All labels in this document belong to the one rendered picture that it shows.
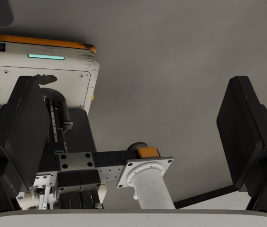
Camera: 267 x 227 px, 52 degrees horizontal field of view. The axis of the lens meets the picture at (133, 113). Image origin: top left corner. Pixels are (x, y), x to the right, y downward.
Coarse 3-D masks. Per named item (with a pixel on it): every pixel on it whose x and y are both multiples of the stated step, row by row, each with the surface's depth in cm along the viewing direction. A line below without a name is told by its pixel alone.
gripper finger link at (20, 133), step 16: (32, 80) 12; (16, 96) 11; (32, 96) 11; (0, 112) 11; (16, 112) 10; (32, 112) 11; (0, 128) 10; (16, 128) 10; (32, 128) 11; (48, 128) 14; (0, 144) 9; (16, 144) 10; (32, 144) 11; (0, 160) 10; (16, 160) 10; (32, 160) 11; (0, 176) 9; (16, 176) 10; (32, 176) 11; (16, 192) 10
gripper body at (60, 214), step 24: (0, 216) 7; (24, 216) 7; (48, 216) 7; (72, 216) 7; (96, 216) 7; (120, 216) 7; (144, 216) 7; (168, 216) 7; (192, 216) 7; (216, 216) 7; (240, 216) 7; (264, 216) 7
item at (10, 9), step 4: (8, 0) 58; (12, 0) 67; (8, 4) 58; (12, 4) 64; (8, 8) 59; (12, 8) 61; (12, 12) 60; (12, 16) 60; (12, 20) 61; (8, 24) 61
